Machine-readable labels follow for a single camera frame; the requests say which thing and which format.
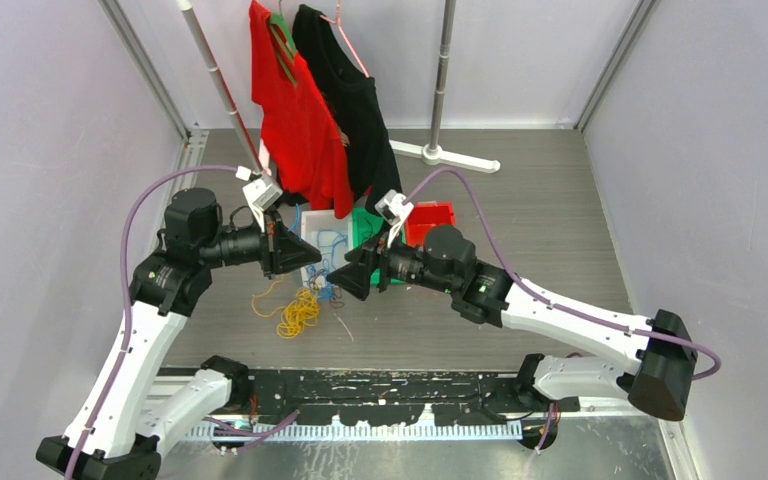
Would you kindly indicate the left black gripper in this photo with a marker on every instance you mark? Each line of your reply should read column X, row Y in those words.
column 282, row 250

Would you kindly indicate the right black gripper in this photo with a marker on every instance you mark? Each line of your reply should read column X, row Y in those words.
column 355, row 277

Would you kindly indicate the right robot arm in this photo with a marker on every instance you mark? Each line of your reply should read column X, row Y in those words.
column 649, row 361

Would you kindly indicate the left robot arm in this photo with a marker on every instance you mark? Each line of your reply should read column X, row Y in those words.
column 115, row 435

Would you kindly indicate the white plastic bin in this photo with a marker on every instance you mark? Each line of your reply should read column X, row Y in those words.
column 333, row 237

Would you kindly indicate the green plastic bin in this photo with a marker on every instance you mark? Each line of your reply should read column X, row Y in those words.
column 367, row 227

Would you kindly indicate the red plastic bin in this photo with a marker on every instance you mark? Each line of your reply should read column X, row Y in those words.
column 426, row 216

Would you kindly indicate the red t-shirt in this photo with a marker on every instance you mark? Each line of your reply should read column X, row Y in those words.
column 298, row 129

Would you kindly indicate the black t-shirt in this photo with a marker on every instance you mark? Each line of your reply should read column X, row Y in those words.
column 352, row 98

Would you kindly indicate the left rack pole with base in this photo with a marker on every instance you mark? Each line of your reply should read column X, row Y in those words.
column 211, row 64

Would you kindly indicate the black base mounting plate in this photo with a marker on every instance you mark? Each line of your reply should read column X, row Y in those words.
column 386, row 397

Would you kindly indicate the green clothes hanger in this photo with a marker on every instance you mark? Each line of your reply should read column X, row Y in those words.
column 283, row 45

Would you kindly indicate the pink clothes hanger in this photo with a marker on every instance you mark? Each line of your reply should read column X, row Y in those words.
column 336, row 23

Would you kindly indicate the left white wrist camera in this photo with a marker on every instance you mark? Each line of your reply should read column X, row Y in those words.
column 260, row 191

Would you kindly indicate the white slotted cable duct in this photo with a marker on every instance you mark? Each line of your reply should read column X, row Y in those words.
column 423, row 430

